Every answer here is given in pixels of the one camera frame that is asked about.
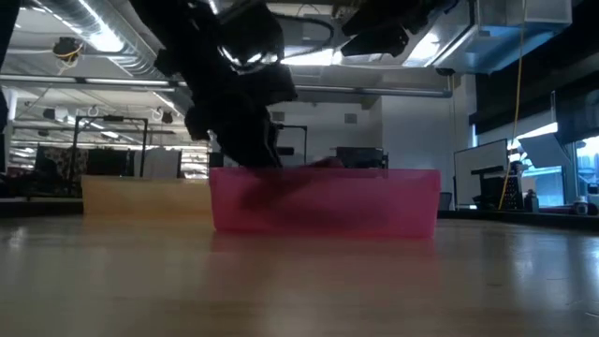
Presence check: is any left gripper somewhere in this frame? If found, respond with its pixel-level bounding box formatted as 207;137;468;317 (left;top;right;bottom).
184;63;299;169

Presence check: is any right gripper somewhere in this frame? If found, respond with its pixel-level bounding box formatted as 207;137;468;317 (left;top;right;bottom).
341;0;450;58

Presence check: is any pink translucent plastic bin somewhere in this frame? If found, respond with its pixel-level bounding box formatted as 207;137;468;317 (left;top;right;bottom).
208;167;443;240

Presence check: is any grey horizontal pipe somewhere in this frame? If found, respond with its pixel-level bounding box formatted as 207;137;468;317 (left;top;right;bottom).
0;73;454;98

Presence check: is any grey ceiling box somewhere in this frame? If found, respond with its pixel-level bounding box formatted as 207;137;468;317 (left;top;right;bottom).
301;13;334;43

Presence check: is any rectangular ceiling light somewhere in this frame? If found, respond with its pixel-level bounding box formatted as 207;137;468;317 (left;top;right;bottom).
280;48;336;66

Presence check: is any black monitor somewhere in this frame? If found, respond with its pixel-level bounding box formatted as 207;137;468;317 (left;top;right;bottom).
334;146;389;169

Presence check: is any black screen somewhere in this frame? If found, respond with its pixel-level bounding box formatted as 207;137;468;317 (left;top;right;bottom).
87;149;133;178

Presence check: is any white board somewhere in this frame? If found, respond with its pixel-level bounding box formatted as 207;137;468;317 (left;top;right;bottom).
452;138;510;208

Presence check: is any floral patterned panel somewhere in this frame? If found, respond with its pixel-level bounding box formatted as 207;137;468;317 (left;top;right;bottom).
35;145;90;198

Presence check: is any black equipment stand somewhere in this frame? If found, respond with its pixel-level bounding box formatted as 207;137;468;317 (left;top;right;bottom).
470;162;526;212

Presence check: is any white angled panel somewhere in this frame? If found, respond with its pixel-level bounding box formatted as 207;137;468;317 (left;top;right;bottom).
517;133;573;170

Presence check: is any dark bottle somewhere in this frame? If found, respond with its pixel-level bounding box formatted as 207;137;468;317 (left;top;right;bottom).
523;188;541;214

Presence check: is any black metal rig frame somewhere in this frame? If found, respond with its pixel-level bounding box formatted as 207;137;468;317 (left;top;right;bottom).
275;123;309;169
72;115;150;180

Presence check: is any large rectangular air duct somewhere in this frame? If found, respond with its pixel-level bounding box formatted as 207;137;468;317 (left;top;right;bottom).
402;0;575;76

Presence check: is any yellow hanging cable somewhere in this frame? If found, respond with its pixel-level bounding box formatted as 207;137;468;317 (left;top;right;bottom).
496;0;529;211

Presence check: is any ceiling cable reel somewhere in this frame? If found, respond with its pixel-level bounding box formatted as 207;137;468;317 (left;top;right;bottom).
51;36;85;65

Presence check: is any black aluminium frame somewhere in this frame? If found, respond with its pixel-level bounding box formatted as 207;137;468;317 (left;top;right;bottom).
0;196;599;231

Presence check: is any silver spiral duct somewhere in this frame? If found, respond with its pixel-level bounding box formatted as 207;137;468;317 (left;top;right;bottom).
21;0;188;109

